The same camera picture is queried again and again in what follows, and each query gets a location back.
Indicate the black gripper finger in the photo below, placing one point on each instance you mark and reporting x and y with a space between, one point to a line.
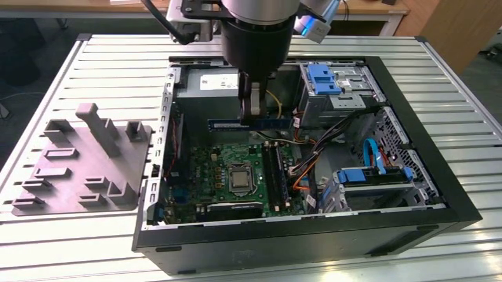
259 100
244 100

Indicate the black RAM slot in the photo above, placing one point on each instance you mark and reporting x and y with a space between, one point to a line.
271 176

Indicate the grey power supply unit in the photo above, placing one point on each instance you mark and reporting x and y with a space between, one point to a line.
203 108

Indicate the blue drive bay latch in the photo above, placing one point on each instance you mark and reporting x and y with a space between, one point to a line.
321 79

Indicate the silver drive cage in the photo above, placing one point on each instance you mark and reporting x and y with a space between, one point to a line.
344 102

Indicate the green motherboard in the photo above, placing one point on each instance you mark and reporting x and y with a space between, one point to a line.
207 158

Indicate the CPU socket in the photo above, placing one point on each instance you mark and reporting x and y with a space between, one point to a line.
239 167

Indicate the silver CPU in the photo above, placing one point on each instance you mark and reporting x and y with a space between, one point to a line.
239 179

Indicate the hard disk in blue carrier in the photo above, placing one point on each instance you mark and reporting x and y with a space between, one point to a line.
353 176

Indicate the black graphics card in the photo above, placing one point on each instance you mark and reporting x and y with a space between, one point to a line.
235 210

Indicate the wooden desk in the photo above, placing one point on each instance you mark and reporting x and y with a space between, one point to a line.
97 7

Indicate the silver disk bay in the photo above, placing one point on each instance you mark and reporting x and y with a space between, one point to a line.
376 188

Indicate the grey parts rack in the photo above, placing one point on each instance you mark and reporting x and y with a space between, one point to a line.
84 167

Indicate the black PC case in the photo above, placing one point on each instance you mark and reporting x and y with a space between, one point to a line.
273 246

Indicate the wooden cabinet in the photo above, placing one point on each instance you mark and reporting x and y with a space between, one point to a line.
450 29

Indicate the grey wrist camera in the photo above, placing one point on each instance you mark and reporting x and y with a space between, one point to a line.
315 30

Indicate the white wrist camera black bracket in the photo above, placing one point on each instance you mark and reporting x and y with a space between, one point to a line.
192 28

